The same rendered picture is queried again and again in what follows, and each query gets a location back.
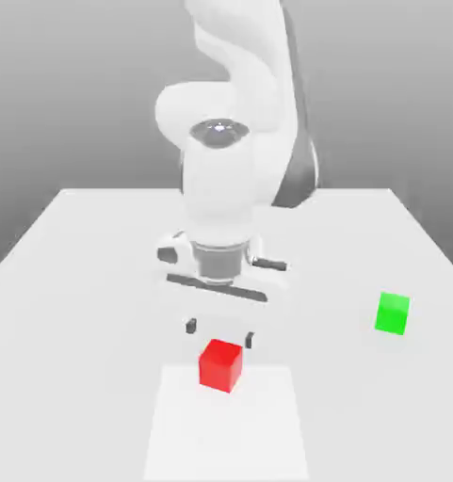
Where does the small red cube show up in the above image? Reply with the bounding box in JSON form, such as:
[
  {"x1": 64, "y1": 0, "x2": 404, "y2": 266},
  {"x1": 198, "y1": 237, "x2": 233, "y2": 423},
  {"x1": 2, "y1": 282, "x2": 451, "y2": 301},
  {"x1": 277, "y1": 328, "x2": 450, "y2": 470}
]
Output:
[{"x1": 198, "y1": 337, "x2": 245, "y2": 395}]

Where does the small green cube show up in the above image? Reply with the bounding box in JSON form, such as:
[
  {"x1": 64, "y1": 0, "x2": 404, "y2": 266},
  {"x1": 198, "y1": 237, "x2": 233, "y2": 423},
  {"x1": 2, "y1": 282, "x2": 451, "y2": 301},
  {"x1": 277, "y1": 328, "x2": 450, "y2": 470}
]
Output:
[{"x1": 373, "y1": 291, "x2": 412, "y2": 337}]

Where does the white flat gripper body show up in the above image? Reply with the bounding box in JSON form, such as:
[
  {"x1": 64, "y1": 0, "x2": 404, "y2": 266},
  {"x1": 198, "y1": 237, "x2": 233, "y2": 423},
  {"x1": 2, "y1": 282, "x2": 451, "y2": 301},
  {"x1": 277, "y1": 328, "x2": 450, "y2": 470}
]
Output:
[{"x1": 163, "y1": 271, "x2": 276, "y2": 332}]

